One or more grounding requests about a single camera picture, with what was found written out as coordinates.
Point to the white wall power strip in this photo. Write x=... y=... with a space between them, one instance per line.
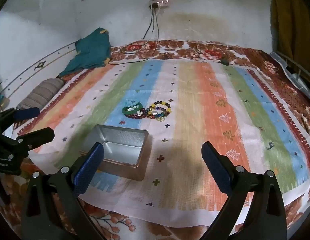
x=161 y=4

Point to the black charger plug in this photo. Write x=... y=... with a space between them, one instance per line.
x=225 y=62

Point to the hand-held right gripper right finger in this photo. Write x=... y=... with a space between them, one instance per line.
x=216 y=168

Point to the yellow curtain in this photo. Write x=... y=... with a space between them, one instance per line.
x=292 y=17

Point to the clear plastic bin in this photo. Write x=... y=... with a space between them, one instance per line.
x=292 y=72

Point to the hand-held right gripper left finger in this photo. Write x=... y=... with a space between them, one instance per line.
x=88 y=171

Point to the striped woven mat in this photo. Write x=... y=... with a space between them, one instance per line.
x=195 y=105

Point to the small crystal earring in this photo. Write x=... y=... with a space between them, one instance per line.
x=160 y=119

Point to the rectangular metal tin box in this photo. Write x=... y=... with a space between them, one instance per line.
x=125 y=135

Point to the curved metal rail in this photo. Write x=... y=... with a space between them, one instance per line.
x=27 y=67

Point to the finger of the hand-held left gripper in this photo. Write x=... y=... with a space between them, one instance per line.
x=37 y=136
x=27 y=113

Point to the teal cloth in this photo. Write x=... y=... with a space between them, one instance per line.
x=92 y=50

